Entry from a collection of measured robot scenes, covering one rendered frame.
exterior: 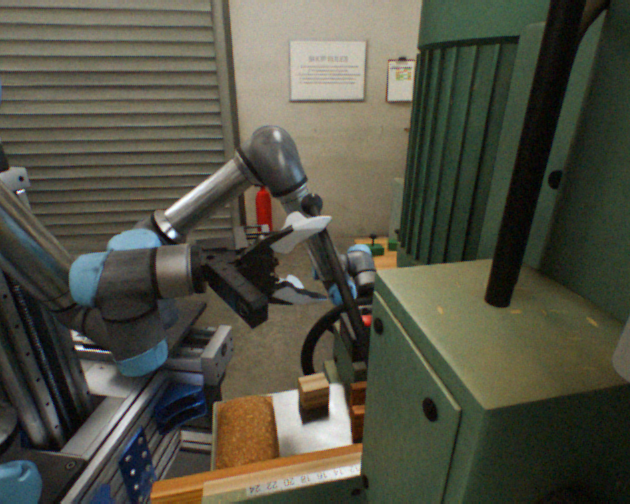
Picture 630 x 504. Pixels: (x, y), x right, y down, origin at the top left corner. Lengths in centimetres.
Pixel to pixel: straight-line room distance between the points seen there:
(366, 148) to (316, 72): 76
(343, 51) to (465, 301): 327
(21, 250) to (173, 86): 286
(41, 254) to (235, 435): 36
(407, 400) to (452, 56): 26
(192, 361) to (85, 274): 51
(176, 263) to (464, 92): 39
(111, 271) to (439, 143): 42
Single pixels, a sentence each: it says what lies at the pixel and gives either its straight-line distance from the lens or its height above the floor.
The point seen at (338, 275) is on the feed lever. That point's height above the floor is 117.
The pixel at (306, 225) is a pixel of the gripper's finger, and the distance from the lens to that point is 51.
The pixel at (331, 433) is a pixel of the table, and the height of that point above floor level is 90.
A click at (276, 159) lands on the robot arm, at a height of 123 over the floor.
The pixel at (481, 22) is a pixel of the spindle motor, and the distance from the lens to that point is 33.
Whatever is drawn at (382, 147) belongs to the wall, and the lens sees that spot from 354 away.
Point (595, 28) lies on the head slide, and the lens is 26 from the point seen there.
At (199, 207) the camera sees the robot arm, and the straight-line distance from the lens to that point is 103.
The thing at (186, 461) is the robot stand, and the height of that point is 21.
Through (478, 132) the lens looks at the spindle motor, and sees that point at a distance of 33.
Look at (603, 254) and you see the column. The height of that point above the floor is 132.
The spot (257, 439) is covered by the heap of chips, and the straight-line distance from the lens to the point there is 59.
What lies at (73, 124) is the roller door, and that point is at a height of 109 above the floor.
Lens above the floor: 138
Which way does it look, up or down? 24 degrees down
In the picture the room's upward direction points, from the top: straight up
